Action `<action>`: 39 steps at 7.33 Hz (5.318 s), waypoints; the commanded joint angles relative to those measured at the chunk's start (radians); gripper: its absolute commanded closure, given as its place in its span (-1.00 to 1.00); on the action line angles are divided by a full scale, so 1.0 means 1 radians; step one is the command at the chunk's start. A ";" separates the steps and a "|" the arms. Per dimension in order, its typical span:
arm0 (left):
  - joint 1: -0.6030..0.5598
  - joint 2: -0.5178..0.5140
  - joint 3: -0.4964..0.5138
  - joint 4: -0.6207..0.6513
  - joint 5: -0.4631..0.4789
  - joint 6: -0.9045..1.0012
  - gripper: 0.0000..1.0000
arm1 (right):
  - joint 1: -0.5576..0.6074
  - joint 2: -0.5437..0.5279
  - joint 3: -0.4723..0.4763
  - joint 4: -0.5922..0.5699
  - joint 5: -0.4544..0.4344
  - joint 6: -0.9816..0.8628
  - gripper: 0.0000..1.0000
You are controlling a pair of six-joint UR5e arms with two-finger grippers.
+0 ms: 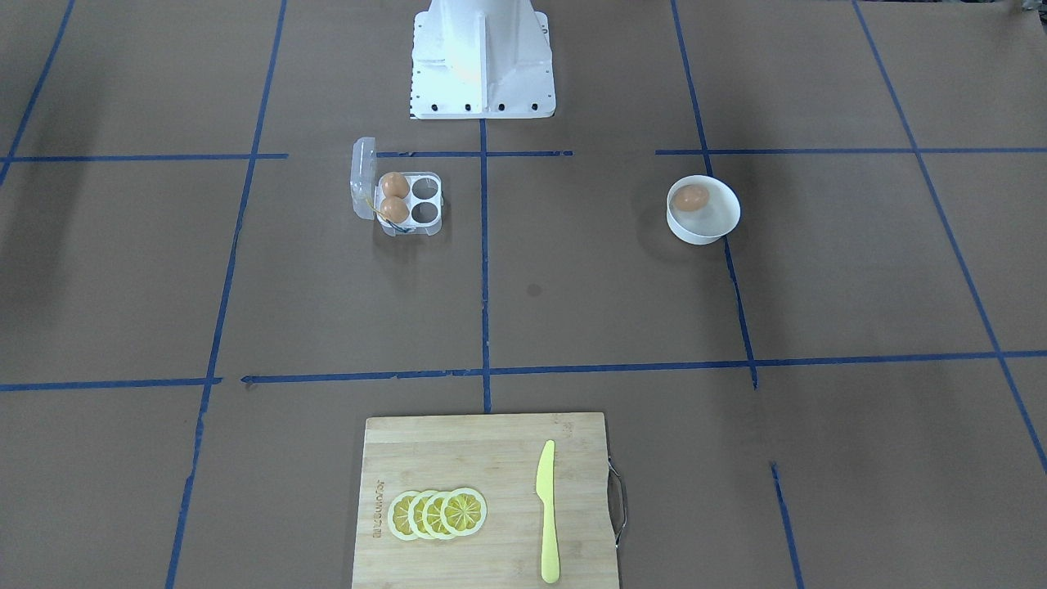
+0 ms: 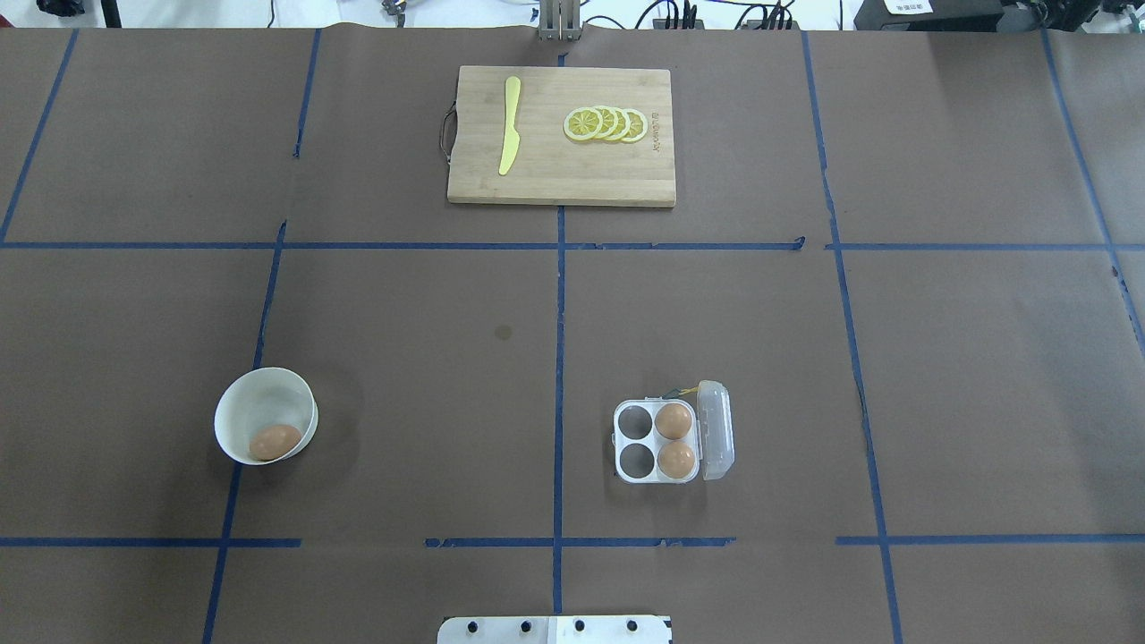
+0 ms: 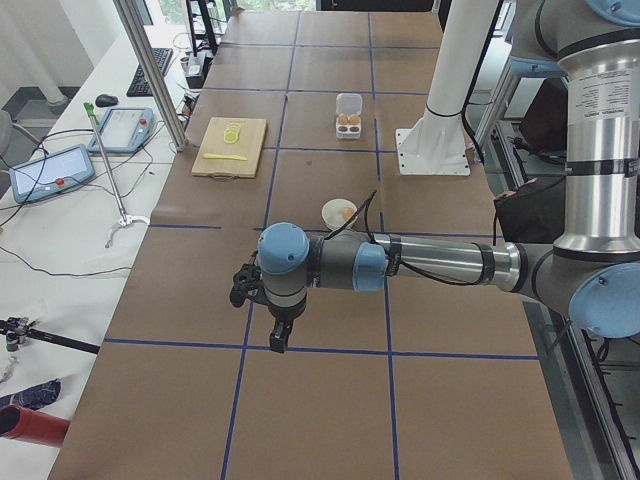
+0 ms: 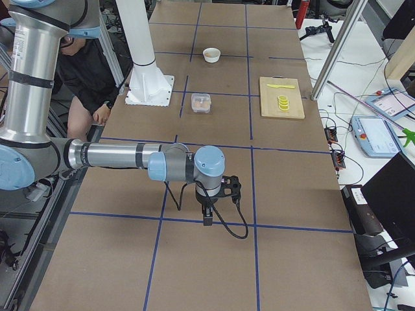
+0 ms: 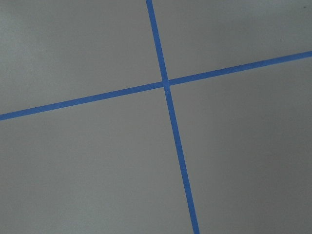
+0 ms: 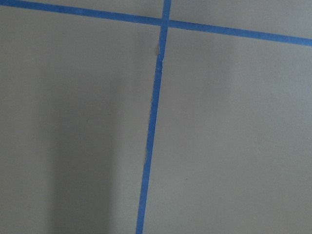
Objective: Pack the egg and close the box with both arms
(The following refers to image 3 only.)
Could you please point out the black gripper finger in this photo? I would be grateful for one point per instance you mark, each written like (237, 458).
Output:
(279, 336)

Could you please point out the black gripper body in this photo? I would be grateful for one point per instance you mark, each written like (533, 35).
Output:
(285, 313)

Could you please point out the white round bowl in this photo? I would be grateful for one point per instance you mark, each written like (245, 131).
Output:
(332, 212)

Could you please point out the white plastic egg box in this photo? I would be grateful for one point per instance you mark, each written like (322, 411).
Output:
(348, 104)

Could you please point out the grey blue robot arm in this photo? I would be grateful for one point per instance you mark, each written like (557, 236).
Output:
(589, 274)

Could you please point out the small black device box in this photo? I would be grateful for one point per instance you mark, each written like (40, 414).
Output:
(196, 67)

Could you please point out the yellow plastic knife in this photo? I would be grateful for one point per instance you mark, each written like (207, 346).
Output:
(231, 157)

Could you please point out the wooden cutting board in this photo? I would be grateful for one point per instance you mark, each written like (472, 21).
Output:
(250, 145)

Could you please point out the metal reacher grabber stick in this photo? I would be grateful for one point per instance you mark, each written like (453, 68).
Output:
(125, 219)

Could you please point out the far teach pendant tablet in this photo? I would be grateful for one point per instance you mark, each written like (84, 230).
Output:
(124, 129)

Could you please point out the teach pendant tablet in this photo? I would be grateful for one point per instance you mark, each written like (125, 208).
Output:
(124, 129)
(52, 174)

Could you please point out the blue patterned cloth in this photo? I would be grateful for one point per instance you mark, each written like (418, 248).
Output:
(35, 397)

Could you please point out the near teach pendant tablet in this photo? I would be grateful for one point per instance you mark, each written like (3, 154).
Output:
(52, 174)

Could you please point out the red cylinder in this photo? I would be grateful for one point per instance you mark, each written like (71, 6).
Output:
(26, 425)

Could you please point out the black tripod rod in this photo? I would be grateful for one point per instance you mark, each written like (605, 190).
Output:
(18, 329)

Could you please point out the black bag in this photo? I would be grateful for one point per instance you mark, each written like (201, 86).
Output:
(533, 213)

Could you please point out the black computer mouse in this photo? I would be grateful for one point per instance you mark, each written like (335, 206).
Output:
(106, 100)

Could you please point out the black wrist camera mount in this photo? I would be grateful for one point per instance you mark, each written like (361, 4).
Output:
(248, 284)

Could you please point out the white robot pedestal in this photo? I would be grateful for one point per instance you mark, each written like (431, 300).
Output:
(435, 145)

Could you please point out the aluminium frame post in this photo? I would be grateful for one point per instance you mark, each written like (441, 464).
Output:
(134, 28)

